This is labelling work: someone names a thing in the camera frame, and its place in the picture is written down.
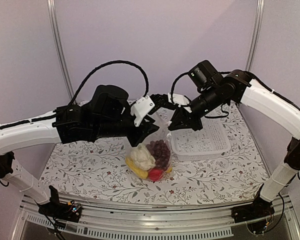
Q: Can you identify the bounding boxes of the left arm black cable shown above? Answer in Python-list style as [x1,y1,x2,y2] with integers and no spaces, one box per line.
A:
[69,59,150,106]

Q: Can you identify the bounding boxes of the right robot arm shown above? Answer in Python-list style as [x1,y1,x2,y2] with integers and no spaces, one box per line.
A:
[168,60,300,218]

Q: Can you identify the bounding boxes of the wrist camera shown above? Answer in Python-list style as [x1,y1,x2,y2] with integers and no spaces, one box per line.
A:
[130,95,166,127]
[162,93,192,113]

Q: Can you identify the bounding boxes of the dark red toy grapes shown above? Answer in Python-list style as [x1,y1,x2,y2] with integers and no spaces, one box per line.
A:
[146,139,171,170]

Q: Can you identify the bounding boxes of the white plastic basket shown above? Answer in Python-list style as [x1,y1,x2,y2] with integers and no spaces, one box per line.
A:
[171,118,231,162]

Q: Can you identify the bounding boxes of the clear zip top bag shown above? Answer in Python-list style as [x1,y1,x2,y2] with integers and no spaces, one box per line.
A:
[123,112,172,182]

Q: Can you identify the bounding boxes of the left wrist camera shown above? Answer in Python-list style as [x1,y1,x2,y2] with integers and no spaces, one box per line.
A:
[130,95,166,127]

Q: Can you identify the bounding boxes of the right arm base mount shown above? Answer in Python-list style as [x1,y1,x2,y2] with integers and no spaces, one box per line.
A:
[231,196,275,235]

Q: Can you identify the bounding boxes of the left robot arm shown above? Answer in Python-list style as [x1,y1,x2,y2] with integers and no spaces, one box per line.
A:
[0,85,158,217]

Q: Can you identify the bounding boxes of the red toy bell pepper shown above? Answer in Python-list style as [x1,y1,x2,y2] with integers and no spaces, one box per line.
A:
[147,168,164,182]

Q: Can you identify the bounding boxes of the front aluminium rail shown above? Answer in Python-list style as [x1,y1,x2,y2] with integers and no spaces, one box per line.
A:
[11,194,300,240]

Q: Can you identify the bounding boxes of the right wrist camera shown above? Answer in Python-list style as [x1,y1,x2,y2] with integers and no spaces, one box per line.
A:
[162,93,192,113]

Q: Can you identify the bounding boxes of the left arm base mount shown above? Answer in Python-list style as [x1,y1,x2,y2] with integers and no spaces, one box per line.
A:
[38,185,82,223]

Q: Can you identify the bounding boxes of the right aluminium frame post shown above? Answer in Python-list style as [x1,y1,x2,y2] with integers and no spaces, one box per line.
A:
[245,0,265,72]

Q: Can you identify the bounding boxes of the white toy cauliflower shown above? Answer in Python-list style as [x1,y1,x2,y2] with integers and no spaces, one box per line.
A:
[130,144,156,171]

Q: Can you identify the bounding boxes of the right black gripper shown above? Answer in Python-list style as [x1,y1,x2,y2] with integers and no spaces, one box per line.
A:
[167,84,223,131]

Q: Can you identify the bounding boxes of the left aluminium frame post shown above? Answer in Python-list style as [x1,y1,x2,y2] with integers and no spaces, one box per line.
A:
[46,0,75,100]

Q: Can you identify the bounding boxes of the aluminium frame post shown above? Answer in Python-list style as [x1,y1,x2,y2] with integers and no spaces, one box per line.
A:
[245,0,265,72]
[46,0,75,100]

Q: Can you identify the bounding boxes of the floral table mat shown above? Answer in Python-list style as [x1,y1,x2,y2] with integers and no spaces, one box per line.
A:
[40,104,268,205]

